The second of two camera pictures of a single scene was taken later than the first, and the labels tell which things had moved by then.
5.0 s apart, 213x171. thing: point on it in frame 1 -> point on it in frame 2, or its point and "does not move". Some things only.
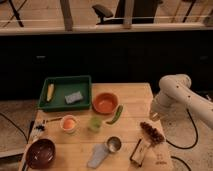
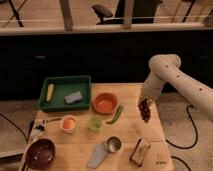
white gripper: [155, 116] -> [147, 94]
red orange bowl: [105, 103] does not move
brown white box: [137, 155] does not move
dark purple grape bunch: [153, 133] -> [145, 109]
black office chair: [143, 12] does not move
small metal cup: [114, 144] does not move
